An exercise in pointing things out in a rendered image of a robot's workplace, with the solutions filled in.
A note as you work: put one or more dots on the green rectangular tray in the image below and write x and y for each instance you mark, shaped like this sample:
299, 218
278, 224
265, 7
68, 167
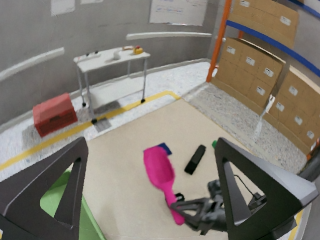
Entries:
49, 202

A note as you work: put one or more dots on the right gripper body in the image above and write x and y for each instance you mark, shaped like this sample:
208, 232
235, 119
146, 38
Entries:
207, 218

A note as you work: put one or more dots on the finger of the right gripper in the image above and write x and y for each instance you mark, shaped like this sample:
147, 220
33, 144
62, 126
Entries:
188, 209
200, 203

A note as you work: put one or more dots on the black stapler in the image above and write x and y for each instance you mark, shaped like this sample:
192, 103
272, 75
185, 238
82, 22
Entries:
193, 162

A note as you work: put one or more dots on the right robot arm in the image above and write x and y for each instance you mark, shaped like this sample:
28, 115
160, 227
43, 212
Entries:
308, 172

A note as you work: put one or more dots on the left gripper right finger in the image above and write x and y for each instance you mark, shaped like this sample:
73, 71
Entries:
287, 194

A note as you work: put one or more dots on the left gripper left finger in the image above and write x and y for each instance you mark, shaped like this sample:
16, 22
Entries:
20, 193

